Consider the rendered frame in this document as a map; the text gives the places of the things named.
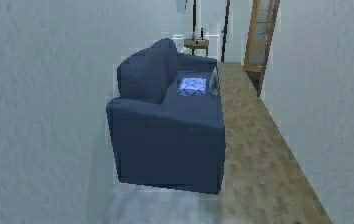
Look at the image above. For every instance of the grey glass vessel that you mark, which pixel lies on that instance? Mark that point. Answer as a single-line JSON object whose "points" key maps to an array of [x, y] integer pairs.
{"points": [[214, 82]]}

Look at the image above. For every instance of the blue patterned cushion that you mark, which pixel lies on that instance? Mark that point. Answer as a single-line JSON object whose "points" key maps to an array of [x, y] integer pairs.
{"points": [[192, 87]]}

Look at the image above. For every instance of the dark blue sofa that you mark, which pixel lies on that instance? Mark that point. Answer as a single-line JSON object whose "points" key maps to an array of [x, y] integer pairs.
{"points": [[171, 143]]}

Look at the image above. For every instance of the small wooden side table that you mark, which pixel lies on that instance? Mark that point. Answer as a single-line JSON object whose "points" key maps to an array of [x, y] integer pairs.
{"points": [[197, 43]]}

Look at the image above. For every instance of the small black bottle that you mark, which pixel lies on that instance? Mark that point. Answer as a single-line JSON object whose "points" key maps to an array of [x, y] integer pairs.
{"points": [[202, 33]]}

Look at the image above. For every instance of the black pole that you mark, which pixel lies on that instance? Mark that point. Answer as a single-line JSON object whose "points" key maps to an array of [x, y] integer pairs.
{"points": [[225, 30]]}

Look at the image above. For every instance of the black floor lamp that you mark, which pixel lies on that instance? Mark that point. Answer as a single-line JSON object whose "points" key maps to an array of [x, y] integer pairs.
{"points": [[194, 18]]}

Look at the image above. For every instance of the wooden door with glass panes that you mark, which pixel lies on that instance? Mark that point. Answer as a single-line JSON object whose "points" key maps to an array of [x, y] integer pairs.
{"points": [[259, 36]]}

